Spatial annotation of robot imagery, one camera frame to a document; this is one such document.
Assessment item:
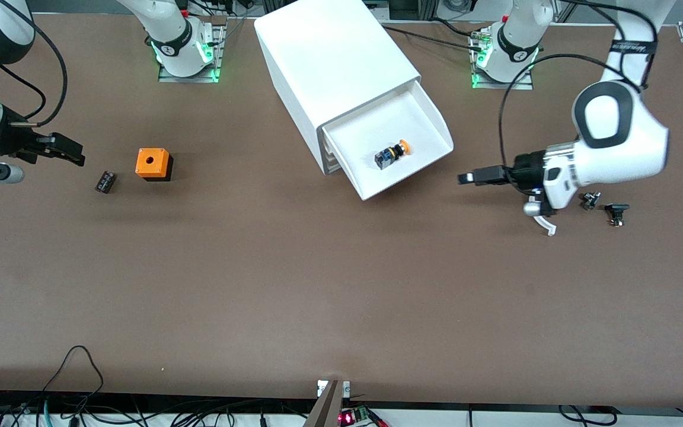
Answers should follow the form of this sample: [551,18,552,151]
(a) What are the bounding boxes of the orange push button switch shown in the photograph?
[375,139,411,171]

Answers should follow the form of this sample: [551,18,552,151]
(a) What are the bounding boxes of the white drawer holding button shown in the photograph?
[321,80,455,201]

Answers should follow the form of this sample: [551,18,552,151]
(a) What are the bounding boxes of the white drawer cabinet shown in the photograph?
[254,0,422,176]

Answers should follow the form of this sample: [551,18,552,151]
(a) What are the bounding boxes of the green circuit board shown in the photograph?
[339,406,373,427]

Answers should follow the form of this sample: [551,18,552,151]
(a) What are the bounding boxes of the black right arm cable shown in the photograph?
[14,0,69,124]
[0,62,47,120]

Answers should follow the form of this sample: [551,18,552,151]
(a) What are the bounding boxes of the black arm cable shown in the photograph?
[498,0,658,170]
[0,62,47,120]
[14,0,69,124]

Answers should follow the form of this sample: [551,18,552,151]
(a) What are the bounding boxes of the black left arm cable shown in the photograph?
[498,0,658,170]

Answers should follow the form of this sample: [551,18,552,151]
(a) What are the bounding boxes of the orange button enclosure box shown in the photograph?
[135,148,174,182]

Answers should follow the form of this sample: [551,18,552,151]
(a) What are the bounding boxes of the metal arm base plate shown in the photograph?
[158,23,225,84]
[469,27,535,91]

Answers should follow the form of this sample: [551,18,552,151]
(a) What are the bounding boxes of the black flat-headed switch part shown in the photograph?
[605,203,631,227]

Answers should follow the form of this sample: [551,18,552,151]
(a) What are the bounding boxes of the black cable on tabletop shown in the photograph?
[380,18,487,48]

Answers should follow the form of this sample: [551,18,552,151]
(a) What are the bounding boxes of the black looping cable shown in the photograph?
[42,345,105,410]

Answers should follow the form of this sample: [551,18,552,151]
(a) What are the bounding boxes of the black coiled floor cable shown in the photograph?
[557,404,618,427]

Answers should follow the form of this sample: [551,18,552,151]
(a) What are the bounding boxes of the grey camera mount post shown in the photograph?
[303,380,351,427]

